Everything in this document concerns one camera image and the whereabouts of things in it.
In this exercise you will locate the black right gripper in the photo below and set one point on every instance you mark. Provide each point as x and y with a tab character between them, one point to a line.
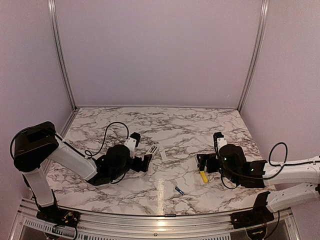
203	162

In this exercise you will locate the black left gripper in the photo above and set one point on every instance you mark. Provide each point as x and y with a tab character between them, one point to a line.
138	167

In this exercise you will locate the white remote control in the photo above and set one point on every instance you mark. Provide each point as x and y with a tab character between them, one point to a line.
153	149

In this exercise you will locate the yellow handled screwdriver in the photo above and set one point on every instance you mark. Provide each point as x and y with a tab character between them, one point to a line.
203	175

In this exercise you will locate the white battery cover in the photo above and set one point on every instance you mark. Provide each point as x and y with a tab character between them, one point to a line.
163	155

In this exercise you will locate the blue battery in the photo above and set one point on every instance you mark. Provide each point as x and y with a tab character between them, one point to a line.
179	190

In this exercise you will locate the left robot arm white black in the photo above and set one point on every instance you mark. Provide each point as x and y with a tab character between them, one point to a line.
30	147

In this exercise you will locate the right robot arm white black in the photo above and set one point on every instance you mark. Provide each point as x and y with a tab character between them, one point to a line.
230	162

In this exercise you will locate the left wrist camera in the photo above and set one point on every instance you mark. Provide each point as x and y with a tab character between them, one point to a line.
132	141

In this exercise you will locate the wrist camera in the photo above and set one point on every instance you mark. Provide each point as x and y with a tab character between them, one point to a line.
132	141
219	141

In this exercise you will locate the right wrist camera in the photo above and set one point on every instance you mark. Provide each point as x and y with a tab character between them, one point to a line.
219	141

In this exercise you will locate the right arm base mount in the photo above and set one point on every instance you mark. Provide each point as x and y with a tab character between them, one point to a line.
259	214

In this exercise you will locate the front aluminium rail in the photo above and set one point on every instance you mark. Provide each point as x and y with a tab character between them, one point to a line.
109	226

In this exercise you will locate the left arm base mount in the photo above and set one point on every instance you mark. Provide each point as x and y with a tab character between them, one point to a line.
58	216

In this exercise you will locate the right aluminium frame post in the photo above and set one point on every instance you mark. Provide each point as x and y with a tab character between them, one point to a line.
258	43

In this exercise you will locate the aluminium frame post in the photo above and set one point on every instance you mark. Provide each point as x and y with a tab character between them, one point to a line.
258	43
60	56

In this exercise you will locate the left aluminium frame post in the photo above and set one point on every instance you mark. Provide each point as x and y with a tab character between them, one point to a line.
60	56

